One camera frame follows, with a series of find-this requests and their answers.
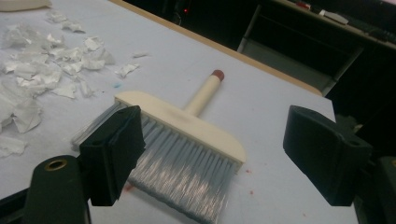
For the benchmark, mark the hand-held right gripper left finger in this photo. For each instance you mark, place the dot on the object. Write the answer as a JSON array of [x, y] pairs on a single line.
[[109, 155]]

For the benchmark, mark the cream hand brush grey bristles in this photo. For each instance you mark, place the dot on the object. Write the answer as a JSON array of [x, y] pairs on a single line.
[[193, 124]]

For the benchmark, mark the white flat device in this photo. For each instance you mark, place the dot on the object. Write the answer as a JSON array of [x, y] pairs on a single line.
[[334, 17]]

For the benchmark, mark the wooden table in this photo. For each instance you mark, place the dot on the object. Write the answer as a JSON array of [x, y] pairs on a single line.
[[218, 46]]

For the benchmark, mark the pile of torn paper scraps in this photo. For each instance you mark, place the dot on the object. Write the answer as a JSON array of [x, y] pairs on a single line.
[[34, 71]]

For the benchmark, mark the cream plastic dustpan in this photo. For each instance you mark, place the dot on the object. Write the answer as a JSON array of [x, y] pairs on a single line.
[[21, 4]]

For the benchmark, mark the white metal table frame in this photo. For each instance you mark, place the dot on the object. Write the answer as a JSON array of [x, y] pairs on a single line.
[[280, 62]]

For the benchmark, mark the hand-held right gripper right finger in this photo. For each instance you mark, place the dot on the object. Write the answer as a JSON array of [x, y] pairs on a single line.
[[323, 155]]

